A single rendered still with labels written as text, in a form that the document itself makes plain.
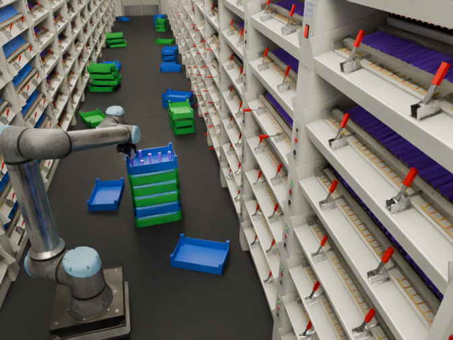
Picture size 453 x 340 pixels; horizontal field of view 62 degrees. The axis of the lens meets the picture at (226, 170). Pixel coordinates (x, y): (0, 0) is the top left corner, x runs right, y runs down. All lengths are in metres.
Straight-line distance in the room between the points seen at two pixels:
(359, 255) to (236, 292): 1.21
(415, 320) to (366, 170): 0.32
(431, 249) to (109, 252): 1.95
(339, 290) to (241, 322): 0.92
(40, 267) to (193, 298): 0.75
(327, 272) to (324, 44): 0.63
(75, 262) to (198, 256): 0.78
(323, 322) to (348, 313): 0.22
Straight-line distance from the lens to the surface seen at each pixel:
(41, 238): 1.79
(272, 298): 1.84
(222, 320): 1.97
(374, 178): 0.87
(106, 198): 2.85
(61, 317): 1.95
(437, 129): 0.68
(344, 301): 1.11
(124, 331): 1.92
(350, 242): 0.99
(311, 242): 1.26
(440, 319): 0.73
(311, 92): 1.08
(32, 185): 1.67
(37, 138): 1.53
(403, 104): 0.75
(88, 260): 1.77
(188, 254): 2.28
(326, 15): 1.05
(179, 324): 1.97
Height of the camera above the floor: 1.56
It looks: 31 degrees down
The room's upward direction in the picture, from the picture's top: straight up
